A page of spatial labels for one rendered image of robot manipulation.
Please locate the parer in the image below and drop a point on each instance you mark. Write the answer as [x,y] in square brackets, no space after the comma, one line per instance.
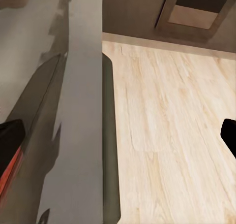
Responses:
[26,109]

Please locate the oven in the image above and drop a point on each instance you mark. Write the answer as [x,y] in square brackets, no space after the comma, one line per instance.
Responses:
[193,17]

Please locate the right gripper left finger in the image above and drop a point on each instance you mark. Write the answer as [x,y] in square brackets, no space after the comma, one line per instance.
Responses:
[12,134]

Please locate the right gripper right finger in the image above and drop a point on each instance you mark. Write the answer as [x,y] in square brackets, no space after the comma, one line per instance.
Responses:
[228,134]

